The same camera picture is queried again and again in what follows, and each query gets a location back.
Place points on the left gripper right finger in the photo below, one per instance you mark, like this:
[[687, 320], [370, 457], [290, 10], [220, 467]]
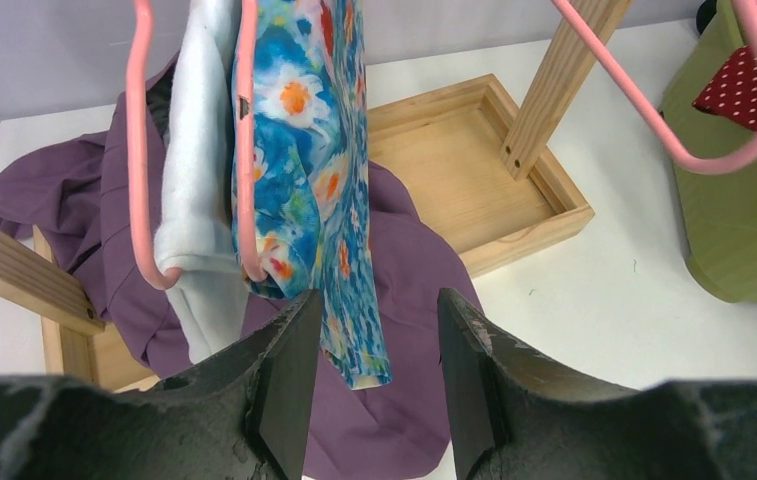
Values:
[[514, 412]]

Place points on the red polka dot skirt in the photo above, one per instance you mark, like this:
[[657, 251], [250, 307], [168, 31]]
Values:
[[732, 91]]

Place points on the wooden clothes rack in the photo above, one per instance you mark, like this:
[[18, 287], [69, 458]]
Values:
[[476, 163]]

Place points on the blue floral garment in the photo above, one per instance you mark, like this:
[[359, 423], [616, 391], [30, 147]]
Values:
[[311, 172]]

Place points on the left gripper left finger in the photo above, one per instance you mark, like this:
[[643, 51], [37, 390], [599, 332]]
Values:
[[244, 412]]

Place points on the green plastic basket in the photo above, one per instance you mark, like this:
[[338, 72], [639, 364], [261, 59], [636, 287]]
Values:
[[719, 212]]

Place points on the white garment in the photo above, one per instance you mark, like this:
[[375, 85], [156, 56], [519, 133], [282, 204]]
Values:
[[194, 234]]

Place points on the pink hanger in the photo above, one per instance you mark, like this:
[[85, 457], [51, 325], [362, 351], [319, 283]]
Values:
[[245, 156], [137, 152], [648, 109]]

